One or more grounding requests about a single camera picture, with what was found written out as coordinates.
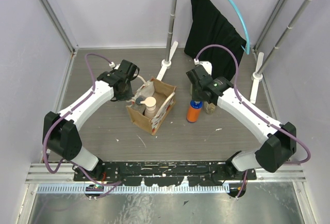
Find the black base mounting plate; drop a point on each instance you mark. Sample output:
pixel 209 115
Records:
pixel 167 173

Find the clear amber liquid bottle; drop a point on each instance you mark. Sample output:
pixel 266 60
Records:
pixel 209 108

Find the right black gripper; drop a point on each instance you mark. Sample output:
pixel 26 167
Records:
pixel 195 96

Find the orange bottle blue cap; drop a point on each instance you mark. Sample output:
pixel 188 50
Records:
pixel 194 110

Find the blue clothes hanger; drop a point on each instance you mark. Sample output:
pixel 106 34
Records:
pixel 247 47

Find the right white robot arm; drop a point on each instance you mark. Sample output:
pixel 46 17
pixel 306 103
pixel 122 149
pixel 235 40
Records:
pixel 277 140

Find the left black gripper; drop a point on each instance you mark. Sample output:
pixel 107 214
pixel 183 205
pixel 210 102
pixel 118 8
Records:
pixel 124 93

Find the beige pump dispenser bottle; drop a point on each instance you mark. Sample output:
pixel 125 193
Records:
pixel 151 108

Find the grey cap small bottle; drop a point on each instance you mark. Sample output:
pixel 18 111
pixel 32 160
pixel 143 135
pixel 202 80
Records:
pixel 138 105

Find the black hanging cloth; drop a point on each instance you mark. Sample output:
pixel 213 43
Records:
pixel 209 27

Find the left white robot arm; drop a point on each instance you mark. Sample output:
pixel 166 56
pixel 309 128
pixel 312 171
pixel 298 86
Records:
pixel 61 130

